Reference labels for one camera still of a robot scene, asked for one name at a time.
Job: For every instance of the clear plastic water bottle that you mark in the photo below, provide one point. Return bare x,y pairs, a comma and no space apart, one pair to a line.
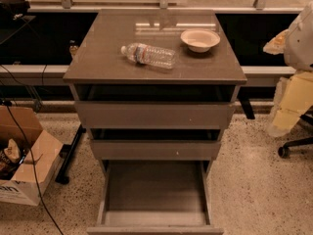
144,54

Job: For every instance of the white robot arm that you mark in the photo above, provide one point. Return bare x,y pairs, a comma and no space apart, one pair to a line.
293,96

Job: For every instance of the grey drawer cabinet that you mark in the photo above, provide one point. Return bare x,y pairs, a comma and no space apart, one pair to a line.
155,90

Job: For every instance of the grey top drawer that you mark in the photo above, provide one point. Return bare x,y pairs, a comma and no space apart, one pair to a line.
154,116

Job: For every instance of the grey middle drawer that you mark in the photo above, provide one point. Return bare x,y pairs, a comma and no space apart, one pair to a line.
155,150

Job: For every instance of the grey open bottom drawer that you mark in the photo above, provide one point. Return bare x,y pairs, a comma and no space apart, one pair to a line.
155,198

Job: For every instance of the small bottle behind cabinet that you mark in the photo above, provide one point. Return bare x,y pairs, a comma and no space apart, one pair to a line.
73,47

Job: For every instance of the white paper bowl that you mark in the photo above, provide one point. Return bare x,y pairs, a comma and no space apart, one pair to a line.
200,40

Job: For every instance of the black table leg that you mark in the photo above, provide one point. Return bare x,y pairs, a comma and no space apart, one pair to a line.
66,154

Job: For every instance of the black office chair base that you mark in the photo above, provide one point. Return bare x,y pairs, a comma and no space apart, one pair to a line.
284,151

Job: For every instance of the open cardboard box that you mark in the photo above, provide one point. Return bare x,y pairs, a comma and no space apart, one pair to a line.
40,156

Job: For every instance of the black bag on desk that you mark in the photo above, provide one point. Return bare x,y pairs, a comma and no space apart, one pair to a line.
11,10

